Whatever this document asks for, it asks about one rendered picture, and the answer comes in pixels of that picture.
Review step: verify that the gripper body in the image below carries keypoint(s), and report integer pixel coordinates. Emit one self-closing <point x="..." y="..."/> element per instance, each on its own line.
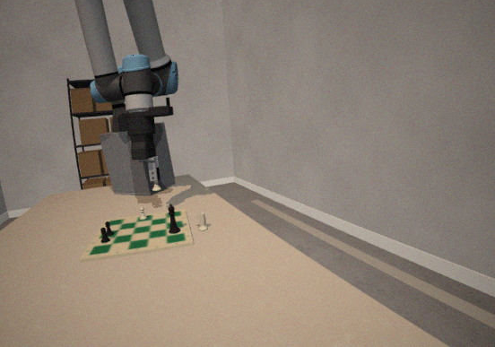
<point x="140" y="123"/>

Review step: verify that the white chess king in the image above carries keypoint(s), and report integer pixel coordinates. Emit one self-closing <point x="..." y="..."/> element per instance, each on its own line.
<point x="156" y="186"/>

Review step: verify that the black pawn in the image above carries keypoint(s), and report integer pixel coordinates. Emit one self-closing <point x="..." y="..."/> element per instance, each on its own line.
<point x="105" y="239"/>
<point x="109" y="232"/>

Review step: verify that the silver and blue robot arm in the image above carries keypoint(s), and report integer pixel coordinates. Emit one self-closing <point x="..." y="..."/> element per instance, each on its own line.
<point x="137" y="70"/>

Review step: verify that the white pawn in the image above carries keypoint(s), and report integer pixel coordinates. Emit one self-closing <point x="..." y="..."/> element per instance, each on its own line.
<point x="143" y="217"/>

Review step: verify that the green and cream chessboard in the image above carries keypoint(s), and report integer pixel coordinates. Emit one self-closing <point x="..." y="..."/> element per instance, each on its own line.
<point x="133" y="236"/>

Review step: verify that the black chess king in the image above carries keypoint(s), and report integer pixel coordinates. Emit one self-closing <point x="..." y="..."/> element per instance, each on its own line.
<point x="174" y="228"/>

